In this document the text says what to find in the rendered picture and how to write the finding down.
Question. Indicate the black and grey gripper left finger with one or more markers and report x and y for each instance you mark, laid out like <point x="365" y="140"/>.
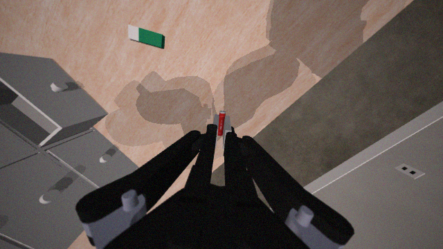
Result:
<point x="111" y="209"/>

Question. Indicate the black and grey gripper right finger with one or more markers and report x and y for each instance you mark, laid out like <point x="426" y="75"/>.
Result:
<point x="314" y="222"/>

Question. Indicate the red cylindrical battery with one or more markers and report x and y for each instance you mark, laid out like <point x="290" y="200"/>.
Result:
<point x="221" y="122"/>

